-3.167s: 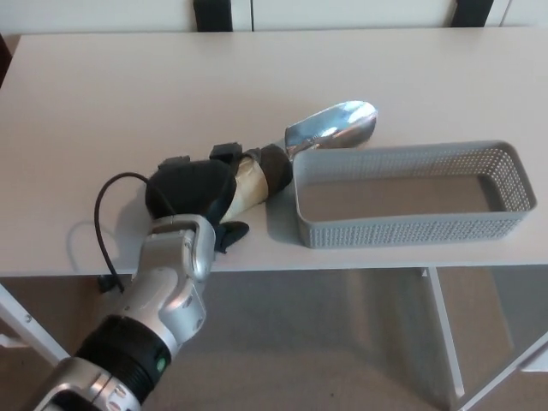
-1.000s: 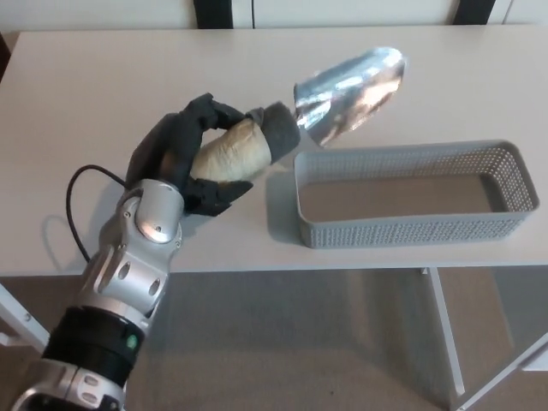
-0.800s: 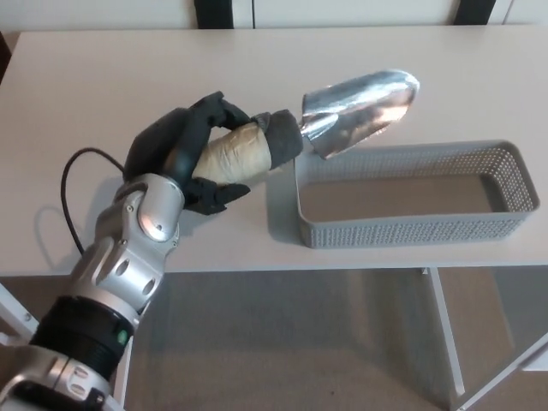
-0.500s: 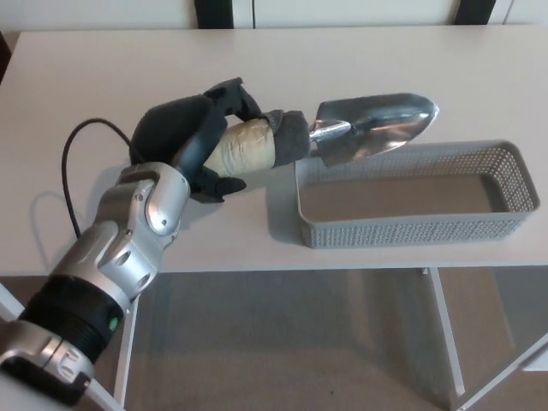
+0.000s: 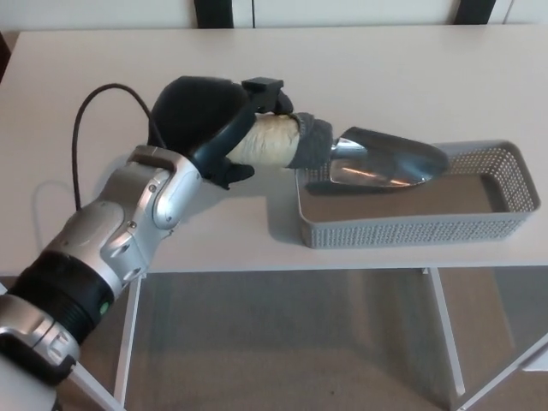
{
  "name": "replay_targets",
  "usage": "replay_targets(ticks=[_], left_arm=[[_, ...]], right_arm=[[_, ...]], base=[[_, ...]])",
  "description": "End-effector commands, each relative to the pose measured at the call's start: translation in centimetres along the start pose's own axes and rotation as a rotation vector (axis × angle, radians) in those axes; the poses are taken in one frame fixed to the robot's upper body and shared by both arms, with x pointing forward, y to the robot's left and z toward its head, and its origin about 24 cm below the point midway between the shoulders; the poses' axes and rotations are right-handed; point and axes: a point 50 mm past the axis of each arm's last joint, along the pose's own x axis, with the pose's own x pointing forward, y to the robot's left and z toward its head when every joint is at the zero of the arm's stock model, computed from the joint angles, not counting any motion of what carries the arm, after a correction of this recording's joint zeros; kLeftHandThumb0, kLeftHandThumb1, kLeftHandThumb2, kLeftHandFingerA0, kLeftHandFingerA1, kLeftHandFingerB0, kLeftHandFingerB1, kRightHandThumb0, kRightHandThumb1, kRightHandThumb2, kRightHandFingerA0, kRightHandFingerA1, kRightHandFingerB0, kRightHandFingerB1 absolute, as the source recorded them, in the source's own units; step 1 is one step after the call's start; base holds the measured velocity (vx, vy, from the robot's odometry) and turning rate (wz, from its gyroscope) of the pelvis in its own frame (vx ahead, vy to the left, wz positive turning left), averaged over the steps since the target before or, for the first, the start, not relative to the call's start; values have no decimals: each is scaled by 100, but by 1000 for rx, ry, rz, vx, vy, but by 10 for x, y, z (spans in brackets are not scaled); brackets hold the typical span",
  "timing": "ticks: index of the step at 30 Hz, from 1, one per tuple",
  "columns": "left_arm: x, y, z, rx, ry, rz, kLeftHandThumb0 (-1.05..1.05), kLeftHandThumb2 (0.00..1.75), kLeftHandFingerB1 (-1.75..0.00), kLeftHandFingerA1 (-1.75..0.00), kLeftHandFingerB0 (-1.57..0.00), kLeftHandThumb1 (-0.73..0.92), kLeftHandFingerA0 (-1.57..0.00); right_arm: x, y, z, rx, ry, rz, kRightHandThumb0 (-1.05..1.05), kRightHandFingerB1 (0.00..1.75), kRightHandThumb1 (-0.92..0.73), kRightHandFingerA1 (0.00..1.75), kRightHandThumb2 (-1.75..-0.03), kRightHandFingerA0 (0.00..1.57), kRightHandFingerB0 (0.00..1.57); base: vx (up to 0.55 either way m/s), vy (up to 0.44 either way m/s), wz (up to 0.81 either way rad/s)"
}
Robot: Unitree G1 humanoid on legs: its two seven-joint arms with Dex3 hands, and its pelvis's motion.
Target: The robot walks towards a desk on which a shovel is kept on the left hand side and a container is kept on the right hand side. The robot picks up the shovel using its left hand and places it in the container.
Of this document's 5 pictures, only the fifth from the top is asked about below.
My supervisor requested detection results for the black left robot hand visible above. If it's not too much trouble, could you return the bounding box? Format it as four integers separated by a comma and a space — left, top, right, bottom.
147, 75, 296, 191

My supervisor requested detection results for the metal scoop with handle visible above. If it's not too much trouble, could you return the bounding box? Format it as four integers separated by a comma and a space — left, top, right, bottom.
229, 111, 451, 190

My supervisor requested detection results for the white desk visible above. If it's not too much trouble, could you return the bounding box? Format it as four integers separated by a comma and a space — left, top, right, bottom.
0, 21, 548, 411

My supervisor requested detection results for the black chair back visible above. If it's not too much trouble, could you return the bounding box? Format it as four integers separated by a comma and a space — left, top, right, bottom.
453, 0, 494, 25
193, 0, 236, 31

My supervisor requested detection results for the white cabinet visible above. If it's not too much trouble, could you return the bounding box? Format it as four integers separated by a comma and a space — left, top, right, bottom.
0, 0, 548, 33

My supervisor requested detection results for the dark brown furniture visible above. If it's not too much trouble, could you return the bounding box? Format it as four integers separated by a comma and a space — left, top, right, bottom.
0, 29, 12, 82

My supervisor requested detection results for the grey perforated plastic basket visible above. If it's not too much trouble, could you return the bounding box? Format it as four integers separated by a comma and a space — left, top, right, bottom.
295, 139, 542, 251

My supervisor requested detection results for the white paper sheet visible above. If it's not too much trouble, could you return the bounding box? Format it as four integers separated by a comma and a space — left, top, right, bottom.
523, 348, 548, 373

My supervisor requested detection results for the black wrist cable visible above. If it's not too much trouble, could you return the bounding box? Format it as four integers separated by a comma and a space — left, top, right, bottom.
71, 83, 166, 211

